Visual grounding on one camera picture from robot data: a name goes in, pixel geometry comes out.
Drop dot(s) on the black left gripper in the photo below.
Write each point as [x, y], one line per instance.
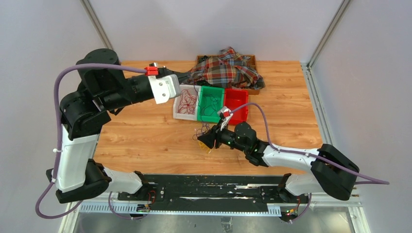
[166, 72]

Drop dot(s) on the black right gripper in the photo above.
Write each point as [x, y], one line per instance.
[209, 139]

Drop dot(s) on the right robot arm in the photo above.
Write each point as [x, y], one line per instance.
[326, 169]

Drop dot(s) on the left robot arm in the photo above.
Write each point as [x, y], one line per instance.
[105, 89]

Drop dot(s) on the white plastic bin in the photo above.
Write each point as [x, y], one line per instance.
[186, 105]

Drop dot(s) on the green plastic bin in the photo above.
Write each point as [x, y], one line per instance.
[210, 102]

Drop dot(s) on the red plastic bin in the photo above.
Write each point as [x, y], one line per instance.
[233, 99]

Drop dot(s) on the plaid flannel shirt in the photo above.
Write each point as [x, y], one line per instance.
[228, 69]

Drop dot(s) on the wooden tray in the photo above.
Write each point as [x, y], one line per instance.
[251, 63]

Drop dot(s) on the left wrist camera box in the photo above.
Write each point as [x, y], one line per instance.
[164, 88]

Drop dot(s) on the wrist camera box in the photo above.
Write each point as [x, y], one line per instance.
[225, 115]
[164, 88]

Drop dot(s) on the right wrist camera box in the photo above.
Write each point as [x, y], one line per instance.
[225, 115]

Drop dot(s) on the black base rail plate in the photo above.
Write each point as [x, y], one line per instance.
[207, 195]

